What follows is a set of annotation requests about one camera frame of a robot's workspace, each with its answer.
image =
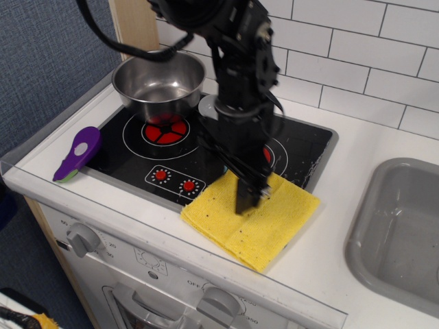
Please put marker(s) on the purple toy eggplant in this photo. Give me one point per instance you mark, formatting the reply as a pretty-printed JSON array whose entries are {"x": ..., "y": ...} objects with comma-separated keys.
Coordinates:
[{"x": 84, "y": 147}]

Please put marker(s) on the wooden side panel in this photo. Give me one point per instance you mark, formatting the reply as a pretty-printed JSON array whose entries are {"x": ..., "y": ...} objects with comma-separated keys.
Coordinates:
[{"x": 135, "y": 23}]

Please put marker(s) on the grey right oven knob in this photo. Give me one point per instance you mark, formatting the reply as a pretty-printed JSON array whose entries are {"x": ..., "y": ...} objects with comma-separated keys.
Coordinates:
[{"x": 219, "y": 306}]

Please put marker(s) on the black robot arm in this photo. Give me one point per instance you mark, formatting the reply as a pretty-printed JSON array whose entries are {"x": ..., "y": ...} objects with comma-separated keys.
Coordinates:
[{"x": 239, "y": 34}]

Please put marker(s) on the yellow towel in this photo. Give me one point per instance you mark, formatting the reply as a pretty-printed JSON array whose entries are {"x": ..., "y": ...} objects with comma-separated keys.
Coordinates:
[{"x": 257, "y": 236}]

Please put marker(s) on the grey oven door handle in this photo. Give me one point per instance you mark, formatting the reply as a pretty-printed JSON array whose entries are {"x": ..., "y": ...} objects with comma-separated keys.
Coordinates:
[{"x": 150, "y": 309}]

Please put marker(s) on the grey sink basin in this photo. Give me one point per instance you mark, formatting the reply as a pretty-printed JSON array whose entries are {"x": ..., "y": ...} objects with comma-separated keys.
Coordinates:
[{"x": 392, "y": 248}]

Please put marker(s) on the grey oven knob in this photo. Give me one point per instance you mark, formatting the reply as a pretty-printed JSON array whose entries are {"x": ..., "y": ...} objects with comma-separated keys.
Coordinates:
[
  {"x": 219, "y": 306},
  {"x": 82, "y": 239}
]

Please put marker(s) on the blue handled ladle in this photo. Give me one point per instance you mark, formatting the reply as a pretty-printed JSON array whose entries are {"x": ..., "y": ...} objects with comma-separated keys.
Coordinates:
[{"x": 207, "y": 106}]

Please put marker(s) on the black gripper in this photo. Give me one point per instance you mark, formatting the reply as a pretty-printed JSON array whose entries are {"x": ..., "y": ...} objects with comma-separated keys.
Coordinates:
[{"x": 239, "y": 138}]

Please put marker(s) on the yellow object bottom left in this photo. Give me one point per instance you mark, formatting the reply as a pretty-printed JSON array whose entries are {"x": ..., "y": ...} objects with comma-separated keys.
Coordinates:
[{"x": 45, "y": 322}]

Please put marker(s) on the black toy stovetop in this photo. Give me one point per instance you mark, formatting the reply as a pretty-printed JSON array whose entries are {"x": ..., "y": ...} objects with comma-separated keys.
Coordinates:
[{"x": 164, "y": 163}]

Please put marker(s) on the stainless steel pot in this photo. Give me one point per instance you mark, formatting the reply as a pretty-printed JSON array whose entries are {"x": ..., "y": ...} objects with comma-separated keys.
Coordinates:
[{"x": 160, "y": 92}]

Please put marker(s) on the grey left oven knob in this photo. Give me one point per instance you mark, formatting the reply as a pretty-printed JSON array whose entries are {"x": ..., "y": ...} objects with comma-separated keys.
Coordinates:
[{"x": 82, "y": 239}]

